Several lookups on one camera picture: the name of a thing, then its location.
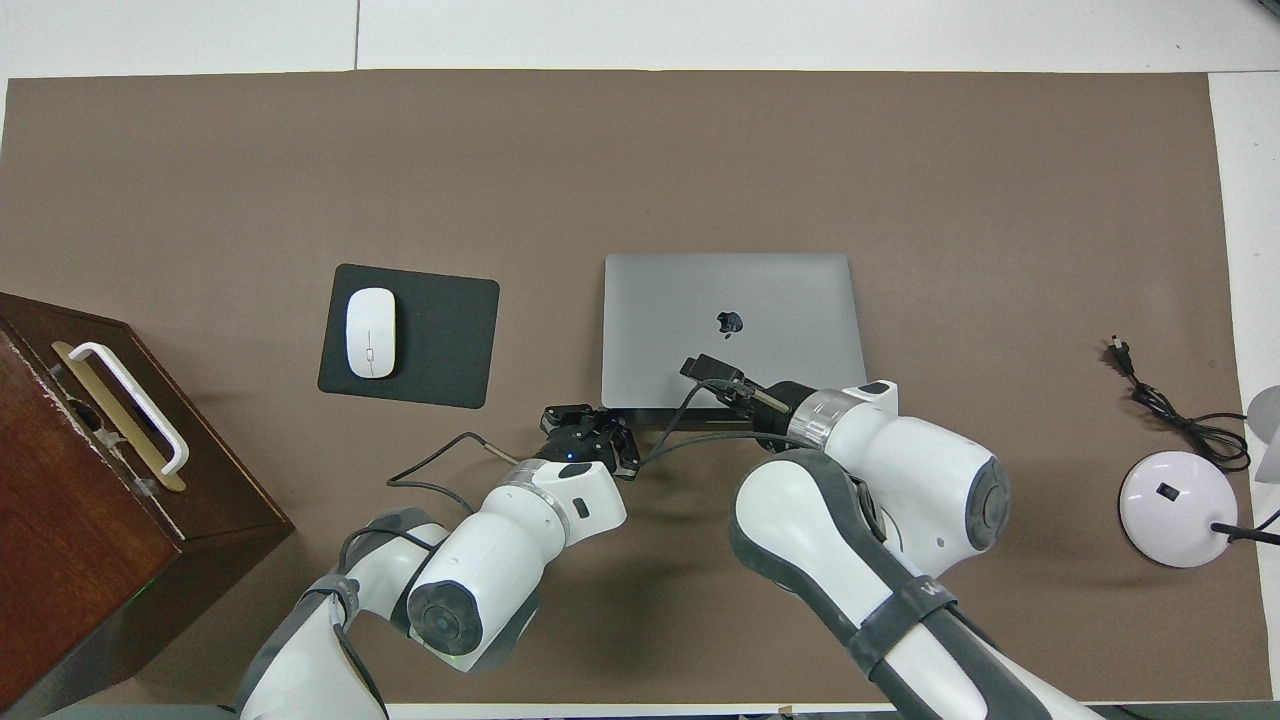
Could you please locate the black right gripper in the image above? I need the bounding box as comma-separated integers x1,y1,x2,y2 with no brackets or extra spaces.
680,354,813,449

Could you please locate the white box handle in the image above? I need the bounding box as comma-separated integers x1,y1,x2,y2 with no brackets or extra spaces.
68,342,191,476

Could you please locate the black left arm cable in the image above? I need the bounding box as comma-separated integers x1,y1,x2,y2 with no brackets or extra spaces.
330,432,519,720

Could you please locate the black lamp power cable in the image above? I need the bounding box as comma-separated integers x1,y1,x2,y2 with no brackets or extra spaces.
1103,337,1253,474

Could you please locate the silver grey laptop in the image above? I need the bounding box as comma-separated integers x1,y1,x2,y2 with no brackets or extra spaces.
601,253,869,426

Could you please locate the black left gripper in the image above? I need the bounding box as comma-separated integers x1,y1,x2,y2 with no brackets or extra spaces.
540,403,642,479

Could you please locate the white computer mouse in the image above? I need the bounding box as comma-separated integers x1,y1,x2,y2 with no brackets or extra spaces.
345,287,398,380

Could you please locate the white desk lamp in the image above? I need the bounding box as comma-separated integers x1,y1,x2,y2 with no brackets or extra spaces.
1118,385,1280,569

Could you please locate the dark brown wooden box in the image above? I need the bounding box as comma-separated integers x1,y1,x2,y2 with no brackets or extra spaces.
0,291,296,716

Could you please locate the black mouse pad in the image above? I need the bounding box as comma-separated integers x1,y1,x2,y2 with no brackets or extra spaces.
317,263,501,410

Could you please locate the brass box handle plate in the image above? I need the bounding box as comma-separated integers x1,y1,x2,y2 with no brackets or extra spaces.
50,341,188,493

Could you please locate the brown table mat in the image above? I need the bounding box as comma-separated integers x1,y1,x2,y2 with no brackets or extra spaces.
0,68,1273,707

